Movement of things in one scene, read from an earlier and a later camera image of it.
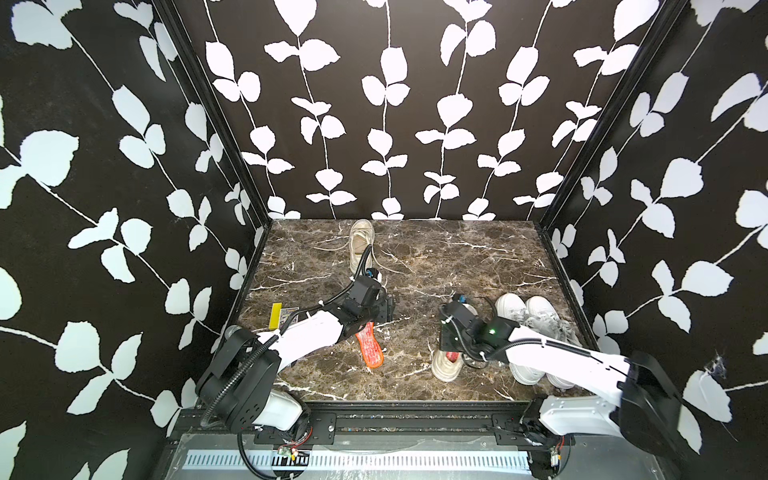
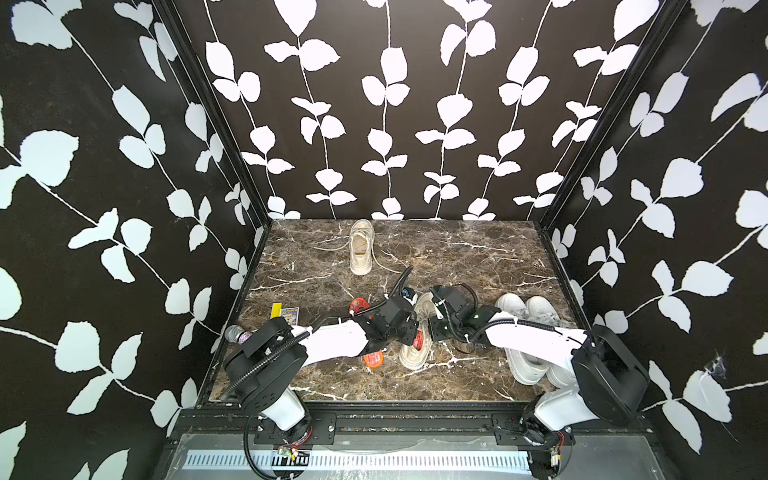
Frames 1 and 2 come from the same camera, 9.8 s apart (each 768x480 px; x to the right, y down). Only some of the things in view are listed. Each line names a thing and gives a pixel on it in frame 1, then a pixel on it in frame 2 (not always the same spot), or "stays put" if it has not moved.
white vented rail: [513, 463] stays put
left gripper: [386, 309] -> [411, 328]
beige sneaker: [442, 368] -> [416, 355]
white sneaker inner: [513, 308] stays put
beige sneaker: [362, 236] stays put
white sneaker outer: [543, 318] stays put
